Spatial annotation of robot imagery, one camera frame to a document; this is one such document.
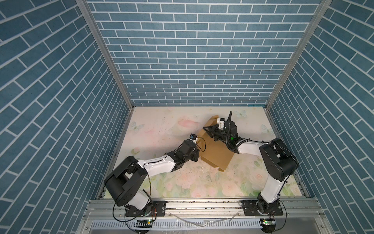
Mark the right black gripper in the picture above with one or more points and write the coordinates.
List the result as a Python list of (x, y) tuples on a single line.
[(213, 131)]

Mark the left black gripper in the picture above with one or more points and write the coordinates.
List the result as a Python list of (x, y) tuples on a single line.
[(196, 152)]

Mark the brown cardboard paper box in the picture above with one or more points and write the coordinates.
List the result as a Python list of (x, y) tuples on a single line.
[(215, 153)]

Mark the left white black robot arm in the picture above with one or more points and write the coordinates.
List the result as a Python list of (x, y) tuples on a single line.
[(124, 182)]

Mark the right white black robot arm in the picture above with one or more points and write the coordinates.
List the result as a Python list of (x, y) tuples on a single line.
[(279, 161)]

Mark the floral table mat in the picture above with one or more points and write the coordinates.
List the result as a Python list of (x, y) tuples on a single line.
[(154, 131)]

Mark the left green circuit board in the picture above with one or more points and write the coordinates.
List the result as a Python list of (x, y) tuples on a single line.
[(143, 224)]

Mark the green circuit board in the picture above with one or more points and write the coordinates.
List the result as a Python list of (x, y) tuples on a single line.
[(268, 222), (143, 224)]

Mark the right green circuit board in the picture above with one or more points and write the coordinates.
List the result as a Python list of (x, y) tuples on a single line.
[(268, 222)]

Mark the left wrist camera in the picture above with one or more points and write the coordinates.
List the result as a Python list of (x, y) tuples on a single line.
[(193, 138)]

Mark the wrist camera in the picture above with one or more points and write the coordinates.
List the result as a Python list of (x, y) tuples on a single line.
[(221, 123), (193, 138)]

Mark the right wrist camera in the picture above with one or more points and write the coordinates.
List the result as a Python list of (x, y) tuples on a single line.
[(221, 123)]

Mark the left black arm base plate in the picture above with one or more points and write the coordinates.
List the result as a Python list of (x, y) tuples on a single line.
[(157, 208)]

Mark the white slotted cable duct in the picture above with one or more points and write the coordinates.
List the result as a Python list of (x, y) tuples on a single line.
[(175, 224)]

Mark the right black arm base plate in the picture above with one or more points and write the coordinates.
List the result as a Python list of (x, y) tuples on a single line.
[(260, 207)]

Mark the clear cable tie strip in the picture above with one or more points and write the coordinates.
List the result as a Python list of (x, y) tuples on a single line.
[(205, 222)]

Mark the aluminium front rail frame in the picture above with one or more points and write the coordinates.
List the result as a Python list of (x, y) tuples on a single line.
[(300, 215)]

